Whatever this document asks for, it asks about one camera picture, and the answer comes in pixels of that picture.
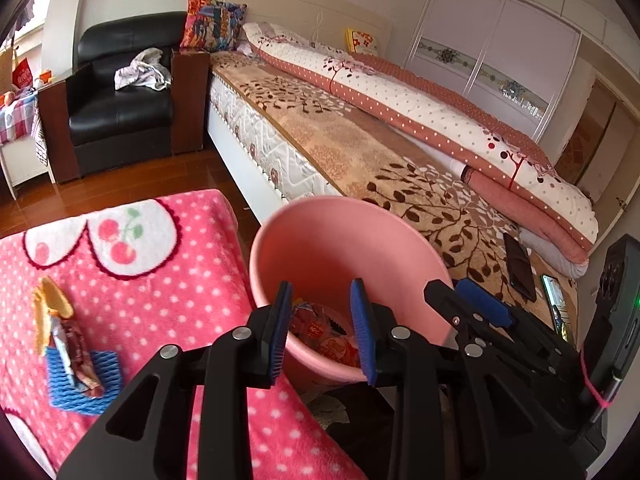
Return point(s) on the orange box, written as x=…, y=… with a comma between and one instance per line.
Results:
x=46, y=78

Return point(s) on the grey white crumpled cloth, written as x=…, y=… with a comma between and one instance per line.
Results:
x=142, y=72

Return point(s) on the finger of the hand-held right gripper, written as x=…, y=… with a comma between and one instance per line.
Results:
x=485, y=305
x=450, y=305

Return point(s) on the phone with lit screen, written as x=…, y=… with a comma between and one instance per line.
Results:
x=555, y=297

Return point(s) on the red bag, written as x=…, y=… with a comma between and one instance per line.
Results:
x=22, y=75

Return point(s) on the pink dotted cherry blanket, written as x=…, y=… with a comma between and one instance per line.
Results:
x=150, y=285

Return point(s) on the black leather armchair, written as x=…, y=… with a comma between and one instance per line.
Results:
x=125, y=110

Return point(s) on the yellow pillow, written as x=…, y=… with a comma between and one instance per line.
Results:
x=362, y=41

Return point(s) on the apple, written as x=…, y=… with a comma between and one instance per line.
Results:
x=7, y=98

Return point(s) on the brown leaf-print bed cover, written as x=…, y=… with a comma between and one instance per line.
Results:
x=375, y=160

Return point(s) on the yellow foam net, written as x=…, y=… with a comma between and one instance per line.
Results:
x=47, y=305

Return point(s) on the black phone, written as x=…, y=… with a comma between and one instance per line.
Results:
x=517, y=272

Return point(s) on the blue foam net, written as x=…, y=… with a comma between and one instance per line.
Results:
x=102, y=377

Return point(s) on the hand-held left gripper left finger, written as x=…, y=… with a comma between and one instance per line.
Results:
x=279, y=340

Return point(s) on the white sliding-door wardrobe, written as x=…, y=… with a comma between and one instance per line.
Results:
x=500, y=45

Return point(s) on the white side table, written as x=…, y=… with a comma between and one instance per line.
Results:
x=25, y=167

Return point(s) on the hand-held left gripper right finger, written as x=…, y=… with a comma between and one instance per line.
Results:
x=362, y=340

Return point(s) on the checkered cloth side table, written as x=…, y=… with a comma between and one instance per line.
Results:
x=15, y=115

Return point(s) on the pink plastic bucket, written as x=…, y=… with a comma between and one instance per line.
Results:
x=350, y=245

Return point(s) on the dotted tree-print quilt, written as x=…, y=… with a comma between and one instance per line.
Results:
x=400, y=95

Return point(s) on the printed snack wrapper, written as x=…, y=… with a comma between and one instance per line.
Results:
x=75, y=355

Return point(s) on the white bed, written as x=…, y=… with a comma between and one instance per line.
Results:
x=270, y=130

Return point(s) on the colourful printed cushion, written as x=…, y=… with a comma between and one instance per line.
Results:
x=212, y=22

